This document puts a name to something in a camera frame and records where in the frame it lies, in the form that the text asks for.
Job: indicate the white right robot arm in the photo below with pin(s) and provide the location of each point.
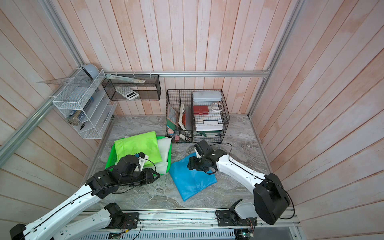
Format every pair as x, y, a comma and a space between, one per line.
270, 199

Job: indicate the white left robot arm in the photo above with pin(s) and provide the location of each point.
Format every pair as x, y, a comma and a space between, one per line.
58, 225

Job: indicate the blue raincoat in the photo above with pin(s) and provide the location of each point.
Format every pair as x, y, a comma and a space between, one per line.
189, 182

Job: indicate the clear straight ruler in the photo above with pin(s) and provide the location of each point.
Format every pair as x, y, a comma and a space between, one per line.
125, 79

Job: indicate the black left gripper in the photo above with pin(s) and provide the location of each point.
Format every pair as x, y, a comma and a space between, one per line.
148, 177

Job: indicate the black wire wall basket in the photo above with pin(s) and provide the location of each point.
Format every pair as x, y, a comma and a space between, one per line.
149, 91

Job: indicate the clear plastic triangle ruler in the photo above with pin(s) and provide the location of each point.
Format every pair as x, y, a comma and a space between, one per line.
77, 81

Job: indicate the white calculator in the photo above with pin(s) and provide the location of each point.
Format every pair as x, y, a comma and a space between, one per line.
127, 93

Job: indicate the green plastic perforated basket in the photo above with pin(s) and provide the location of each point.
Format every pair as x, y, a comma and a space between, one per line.
111, 159

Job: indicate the white raincoat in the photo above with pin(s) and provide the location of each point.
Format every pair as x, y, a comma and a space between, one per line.
145, 163

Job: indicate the white wire mesh shelf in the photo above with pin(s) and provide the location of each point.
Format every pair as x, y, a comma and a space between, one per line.
94, 102

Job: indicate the grey tape roll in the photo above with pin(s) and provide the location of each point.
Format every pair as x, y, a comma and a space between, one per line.
91, 70

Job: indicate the white plastic pencil case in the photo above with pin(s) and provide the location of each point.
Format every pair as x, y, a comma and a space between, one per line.
207, 96

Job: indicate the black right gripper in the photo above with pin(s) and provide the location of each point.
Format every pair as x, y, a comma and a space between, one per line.
192, 164

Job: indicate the light green raincoat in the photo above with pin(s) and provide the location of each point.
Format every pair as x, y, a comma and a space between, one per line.
146, 143

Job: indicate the black wire desk organizer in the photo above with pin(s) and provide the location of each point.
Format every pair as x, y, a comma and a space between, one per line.
181, 122

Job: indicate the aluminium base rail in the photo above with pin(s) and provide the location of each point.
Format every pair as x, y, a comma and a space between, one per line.
197, 224

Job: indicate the red wallet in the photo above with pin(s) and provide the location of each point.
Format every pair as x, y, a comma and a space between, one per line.
200, 110

